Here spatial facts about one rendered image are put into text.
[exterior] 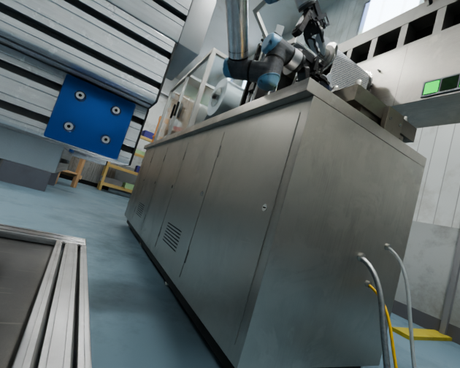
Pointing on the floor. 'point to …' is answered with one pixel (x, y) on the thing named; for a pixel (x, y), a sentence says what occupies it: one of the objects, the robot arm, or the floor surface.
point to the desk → (25, 176)
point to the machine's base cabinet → (279, 234)
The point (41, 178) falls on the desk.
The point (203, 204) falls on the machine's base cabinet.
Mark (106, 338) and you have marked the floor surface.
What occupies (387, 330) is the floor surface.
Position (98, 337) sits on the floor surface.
